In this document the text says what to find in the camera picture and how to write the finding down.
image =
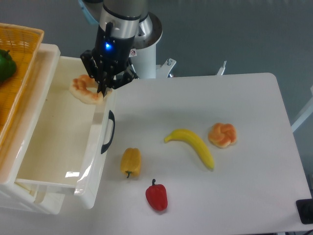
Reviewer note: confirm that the black device at edge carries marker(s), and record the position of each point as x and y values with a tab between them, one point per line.
305	210

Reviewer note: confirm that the white drawer cabinet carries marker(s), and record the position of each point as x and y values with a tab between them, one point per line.
12	152

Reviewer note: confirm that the black drawer handle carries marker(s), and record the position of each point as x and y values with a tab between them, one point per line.
109	135

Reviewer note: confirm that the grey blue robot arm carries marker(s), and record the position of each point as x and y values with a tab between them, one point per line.
124	14

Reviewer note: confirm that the ring donut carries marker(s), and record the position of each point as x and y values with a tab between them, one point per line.
84	89

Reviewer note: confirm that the white upper drawer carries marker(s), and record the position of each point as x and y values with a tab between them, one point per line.
64	154

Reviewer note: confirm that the red bell pepper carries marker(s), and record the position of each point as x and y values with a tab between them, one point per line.
156	195

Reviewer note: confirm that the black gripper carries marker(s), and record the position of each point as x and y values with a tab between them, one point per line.
109	57

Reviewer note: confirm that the yellow banana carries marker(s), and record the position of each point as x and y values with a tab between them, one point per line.
192	139

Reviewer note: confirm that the green bell pepper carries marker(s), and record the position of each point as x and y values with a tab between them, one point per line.
7	65

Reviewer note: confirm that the yellow bell pepper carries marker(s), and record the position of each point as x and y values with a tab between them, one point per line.
130	164

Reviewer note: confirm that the orange woven basket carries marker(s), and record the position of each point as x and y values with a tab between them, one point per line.
23	43

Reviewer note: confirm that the white bracket behind table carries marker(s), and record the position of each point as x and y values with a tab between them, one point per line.
222	69

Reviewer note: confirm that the twisted knot donut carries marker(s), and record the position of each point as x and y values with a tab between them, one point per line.
222	135

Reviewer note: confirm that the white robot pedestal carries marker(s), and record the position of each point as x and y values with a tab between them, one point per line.
144	52

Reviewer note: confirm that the white frame leg right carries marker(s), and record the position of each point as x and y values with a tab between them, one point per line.
303	114

